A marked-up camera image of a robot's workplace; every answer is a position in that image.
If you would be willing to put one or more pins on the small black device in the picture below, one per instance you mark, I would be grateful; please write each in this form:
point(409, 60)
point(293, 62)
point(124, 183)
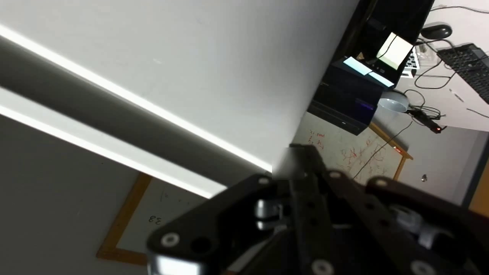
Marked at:
point(425, 120)

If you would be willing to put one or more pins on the wood framed whiteboard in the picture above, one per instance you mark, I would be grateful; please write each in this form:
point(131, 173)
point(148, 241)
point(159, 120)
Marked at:
point(153, 219)

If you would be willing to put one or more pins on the black keyboard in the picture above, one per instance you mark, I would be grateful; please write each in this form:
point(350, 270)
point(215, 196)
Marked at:
point(467, 66)

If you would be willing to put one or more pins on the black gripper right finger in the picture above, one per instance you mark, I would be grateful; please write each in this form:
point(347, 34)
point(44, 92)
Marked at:
point(406, 230)

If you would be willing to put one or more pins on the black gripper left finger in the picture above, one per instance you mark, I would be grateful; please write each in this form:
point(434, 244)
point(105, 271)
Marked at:
point(229, 215)

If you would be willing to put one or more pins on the black computer mouse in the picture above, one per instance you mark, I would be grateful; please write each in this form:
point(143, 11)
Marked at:
point(435, 31)

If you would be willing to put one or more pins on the whiteboard with red marks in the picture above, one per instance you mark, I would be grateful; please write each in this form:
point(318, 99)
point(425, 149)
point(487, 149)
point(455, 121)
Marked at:
point(330, 147)

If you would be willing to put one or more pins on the black computer with coloured lights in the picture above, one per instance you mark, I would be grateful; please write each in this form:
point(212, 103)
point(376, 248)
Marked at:
point(345, 92)

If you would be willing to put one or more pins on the white drawer cabinet body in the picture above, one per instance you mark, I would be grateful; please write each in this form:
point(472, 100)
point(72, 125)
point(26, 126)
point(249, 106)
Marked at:
point(101, 147)

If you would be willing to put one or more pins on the round white object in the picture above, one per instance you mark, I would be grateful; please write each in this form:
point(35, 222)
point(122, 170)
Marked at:
point(391, 102)

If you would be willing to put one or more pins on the black computer monitor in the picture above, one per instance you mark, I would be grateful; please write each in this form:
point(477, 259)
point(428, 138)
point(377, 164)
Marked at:
point(391, 21)

